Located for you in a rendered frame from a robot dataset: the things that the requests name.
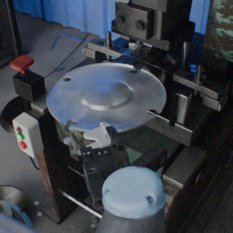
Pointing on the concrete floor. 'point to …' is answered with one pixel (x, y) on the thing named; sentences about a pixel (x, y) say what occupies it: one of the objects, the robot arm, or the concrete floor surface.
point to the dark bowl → (16, 197)
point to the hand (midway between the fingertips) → (106, 127)
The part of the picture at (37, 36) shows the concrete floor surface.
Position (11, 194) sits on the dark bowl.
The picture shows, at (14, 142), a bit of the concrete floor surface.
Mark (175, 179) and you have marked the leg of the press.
